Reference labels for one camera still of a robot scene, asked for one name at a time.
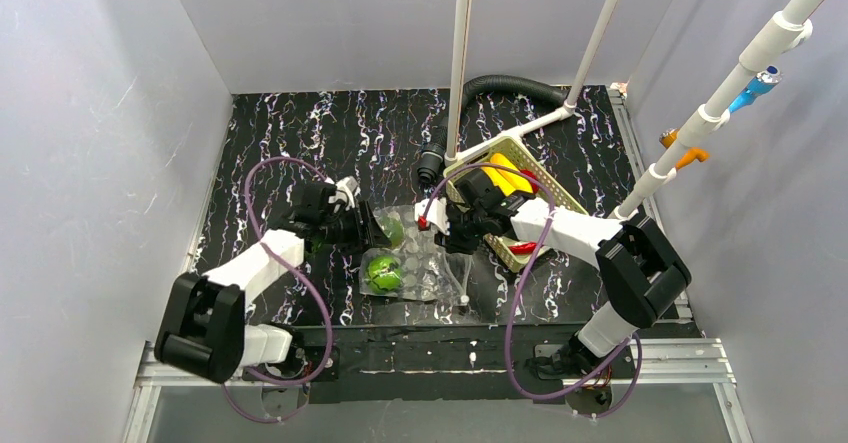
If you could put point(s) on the aluminium frame rail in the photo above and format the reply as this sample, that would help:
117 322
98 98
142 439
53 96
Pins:
686 392

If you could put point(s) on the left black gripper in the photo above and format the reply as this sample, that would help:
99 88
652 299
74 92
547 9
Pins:
365 226

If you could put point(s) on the white pvc pipe frame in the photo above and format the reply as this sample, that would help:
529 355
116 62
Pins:
540 39

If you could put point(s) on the white pvc pipe right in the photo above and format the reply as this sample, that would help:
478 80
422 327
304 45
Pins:
785 30

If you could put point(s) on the yellow fake banana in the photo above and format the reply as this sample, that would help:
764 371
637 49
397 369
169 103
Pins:
507 177

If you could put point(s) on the light green plastic basket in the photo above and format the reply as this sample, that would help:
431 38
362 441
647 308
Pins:
469 186

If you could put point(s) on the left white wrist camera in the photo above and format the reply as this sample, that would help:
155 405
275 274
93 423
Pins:
346 194

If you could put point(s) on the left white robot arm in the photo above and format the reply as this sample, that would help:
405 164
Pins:
204 329

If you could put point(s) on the green yellow fake lemon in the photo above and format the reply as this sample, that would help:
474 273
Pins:
394 230

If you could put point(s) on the red fake apple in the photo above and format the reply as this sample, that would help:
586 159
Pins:
530 177

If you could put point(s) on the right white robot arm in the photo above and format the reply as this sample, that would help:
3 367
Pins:
641 272

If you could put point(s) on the red fake chili pepper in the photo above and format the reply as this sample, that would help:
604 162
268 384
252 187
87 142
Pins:
524 248

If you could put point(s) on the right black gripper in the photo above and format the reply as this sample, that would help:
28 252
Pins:
457 226

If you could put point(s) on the clear zip top bag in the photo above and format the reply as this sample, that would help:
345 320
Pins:
430 274

